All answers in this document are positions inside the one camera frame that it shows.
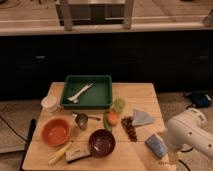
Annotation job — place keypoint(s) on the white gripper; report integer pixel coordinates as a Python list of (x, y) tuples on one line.
[(174, 147)]

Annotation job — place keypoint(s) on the blue sponge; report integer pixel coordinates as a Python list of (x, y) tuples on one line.
[(156, 146)]

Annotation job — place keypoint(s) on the dark maroon bowl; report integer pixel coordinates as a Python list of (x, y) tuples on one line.
[(101, 143)]

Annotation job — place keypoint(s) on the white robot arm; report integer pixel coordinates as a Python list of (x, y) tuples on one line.
[(186, 128)]

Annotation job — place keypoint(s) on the orange red bowl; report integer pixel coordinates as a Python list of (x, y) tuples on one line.
[(56, 132)]

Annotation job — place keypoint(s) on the grey blue folded cloth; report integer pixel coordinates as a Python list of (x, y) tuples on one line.
[(141, 118)]

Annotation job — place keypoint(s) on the dark red grape bunch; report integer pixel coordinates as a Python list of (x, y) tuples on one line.
[(126, 123)]

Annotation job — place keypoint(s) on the dark blue floor object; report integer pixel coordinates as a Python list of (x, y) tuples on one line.
[(199, 99)]

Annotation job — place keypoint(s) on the orange toy fruit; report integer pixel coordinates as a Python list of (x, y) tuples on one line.
[(112, 118)]

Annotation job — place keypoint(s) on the green toy leaf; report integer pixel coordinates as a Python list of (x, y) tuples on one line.
[(107, 126)]

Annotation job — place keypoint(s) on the green plastic tray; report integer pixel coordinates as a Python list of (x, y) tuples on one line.
[(97, 96)]

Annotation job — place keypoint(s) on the metal measuring scoop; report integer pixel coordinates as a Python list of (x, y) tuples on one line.
[(81, 120)]

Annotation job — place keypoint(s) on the white cup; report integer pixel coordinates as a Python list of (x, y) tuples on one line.
[(49, 103)]

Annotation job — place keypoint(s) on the metal table frame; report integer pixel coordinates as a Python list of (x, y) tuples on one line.
[(94, 12)]

